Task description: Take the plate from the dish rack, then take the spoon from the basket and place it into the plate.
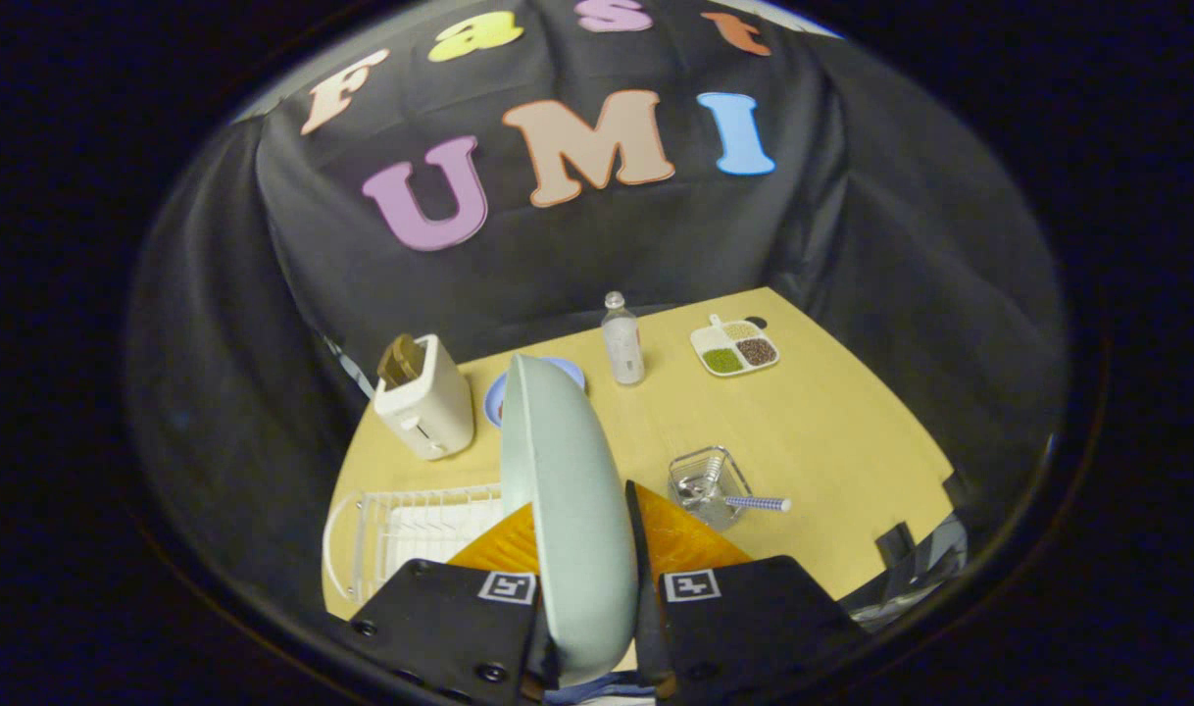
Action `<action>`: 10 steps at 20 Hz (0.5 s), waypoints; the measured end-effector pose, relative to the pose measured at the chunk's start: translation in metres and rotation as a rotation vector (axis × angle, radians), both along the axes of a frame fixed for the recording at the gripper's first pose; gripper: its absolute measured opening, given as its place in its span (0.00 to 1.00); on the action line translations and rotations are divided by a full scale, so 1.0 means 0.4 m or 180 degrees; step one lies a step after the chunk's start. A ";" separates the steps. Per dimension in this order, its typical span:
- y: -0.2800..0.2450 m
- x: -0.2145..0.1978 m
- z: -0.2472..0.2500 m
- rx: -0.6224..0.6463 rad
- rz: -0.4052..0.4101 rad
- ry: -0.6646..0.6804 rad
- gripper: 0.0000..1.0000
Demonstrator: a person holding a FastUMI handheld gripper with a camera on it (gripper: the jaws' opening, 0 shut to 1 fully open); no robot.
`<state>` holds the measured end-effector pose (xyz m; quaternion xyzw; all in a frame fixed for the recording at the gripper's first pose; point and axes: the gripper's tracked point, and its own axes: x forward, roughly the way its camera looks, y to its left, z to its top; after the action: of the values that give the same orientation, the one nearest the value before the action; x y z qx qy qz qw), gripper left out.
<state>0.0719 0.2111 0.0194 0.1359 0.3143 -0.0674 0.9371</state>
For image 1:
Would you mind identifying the clear plastic bottle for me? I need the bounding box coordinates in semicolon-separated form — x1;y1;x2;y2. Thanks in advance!
602;291;646;386

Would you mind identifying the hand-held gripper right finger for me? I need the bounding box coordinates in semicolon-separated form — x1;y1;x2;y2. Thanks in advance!
624;480;868;702

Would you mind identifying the pale green plate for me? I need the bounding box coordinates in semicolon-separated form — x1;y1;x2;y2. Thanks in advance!
499;353;640;687

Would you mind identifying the grey cable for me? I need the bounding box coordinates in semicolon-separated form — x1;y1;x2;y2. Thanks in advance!
324;338;375;399

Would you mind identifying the cream toaster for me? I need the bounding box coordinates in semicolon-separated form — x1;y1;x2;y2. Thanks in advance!
373;335;476;462

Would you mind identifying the black backdrop cloth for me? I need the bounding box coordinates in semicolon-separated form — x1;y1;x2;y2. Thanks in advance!
124;0;1069;629

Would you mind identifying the spoon with blue striped handle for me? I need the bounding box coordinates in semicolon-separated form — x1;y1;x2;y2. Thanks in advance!
690;453;792;516

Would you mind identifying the white divided tray of beans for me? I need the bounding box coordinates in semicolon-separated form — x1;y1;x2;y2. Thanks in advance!
690;314;781;378

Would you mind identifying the white wire dish rack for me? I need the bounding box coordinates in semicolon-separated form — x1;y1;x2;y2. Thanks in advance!
323;483;508;604

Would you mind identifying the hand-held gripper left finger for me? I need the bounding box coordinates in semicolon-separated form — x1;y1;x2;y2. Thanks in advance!
347;502;564;706

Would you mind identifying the blue plate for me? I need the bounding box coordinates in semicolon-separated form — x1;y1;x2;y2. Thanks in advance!
483;357;587;429

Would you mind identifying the clear plastic basket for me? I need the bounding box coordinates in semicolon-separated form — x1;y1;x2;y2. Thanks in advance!
668;446;755;532

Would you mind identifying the brown toast slice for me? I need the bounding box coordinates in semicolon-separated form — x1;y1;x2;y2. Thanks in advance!
377;333;426;385

